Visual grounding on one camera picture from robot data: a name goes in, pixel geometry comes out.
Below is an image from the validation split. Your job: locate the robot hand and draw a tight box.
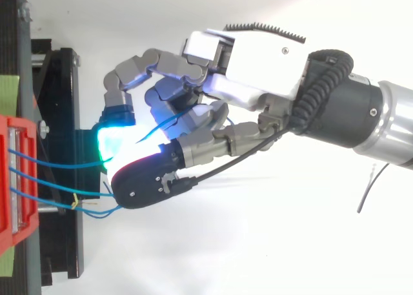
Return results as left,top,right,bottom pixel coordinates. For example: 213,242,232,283
97,22,311,210

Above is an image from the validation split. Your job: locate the blue cable bundle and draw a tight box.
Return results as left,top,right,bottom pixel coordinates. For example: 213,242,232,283
7,109,235,219

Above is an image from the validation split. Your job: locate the black stand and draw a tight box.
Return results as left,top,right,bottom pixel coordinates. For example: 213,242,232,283
0,0,107,295

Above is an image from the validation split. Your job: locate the red bin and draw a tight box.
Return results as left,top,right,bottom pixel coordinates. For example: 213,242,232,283
0,114,40,261

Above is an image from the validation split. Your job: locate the black coiled cable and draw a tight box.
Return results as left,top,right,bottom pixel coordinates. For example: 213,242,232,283
289,49,355,128

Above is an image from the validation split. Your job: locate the thin black cable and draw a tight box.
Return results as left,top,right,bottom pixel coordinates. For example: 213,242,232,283
356,163,391,214
176,127,293,192

